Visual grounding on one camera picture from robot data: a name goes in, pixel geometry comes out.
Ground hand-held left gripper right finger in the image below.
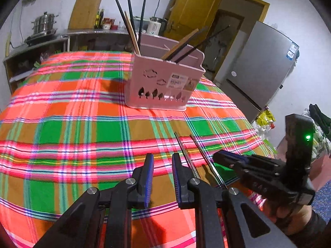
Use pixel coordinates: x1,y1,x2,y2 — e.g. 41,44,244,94
172,153,298,248

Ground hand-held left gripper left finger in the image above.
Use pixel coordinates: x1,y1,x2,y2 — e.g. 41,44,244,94
34,153,155,248

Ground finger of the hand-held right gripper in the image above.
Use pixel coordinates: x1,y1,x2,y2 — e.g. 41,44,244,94
233,163,283,187
213,150,285,166

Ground thin dark chopstick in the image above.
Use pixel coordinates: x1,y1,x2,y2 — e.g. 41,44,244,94
174,132,201,180
189,135,228,189

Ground pink plastic utensil basket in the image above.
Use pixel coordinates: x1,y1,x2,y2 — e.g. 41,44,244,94
125,32,206,111

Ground black chopstick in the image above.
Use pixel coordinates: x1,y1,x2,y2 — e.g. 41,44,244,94
169,26,209,61
126,0,139,49
174,25,230,64
115,0,137,53
138,0,147,55

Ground wooden chopstick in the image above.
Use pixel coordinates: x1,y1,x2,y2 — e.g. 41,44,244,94
124,11,141,56
161,28,199,60

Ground person's right forearm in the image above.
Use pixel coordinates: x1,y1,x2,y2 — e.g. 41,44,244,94
279,212,330,248

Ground person's right hand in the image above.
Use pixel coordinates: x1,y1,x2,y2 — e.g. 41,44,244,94
269,199,314,228

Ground white plastic bags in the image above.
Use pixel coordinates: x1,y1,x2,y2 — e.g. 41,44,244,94
252,120,272,140

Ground yellow snack packets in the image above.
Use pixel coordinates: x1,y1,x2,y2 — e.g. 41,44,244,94
255,108,276,127

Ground dark clothes pile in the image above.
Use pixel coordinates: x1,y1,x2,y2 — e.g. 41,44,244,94
309,103,331,135

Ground plaid tablecloth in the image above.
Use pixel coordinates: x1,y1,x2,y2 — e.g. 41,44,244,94
0,50,276,248

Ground silver refrigerator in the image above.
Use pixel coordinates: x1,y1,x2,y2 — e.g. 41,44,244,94
213,21,300,123

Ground brown inner door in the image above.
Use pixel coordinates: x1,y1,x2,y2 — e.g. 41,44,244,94
202,0,271,82

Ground white electric kettle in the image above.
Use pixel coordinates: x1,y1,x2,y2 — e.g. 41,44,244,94
147,17,167,35

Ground yellow wooden door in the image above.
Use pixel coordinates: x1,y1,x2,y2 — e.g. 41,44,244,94
164,0,223,44

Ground red lidded jars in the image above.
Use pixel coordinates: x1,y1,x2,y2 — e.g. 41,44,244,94
102,18,117,30

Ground dark sauce bottle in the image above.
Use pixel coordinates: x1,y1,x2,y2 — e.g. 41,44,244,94
97,8,105,29

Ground black induction cooker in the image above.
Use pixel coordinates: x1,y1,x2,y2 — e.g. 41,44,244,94
24,30,61,47

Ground steel kitchen counter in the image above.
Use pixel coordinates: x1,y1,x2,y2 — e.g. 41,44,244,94
2,28,135,93

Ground wooden cutting board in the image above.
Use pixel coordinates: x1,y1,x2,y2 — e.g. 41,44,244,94
68,0,102,30

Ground steel steamer pot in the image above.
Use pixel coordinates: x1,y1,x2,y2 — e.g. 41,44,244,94
31,12,57,35

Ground yellow power strip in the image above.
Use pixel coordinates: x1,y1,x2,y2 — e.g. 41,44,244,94
5,32,12,57

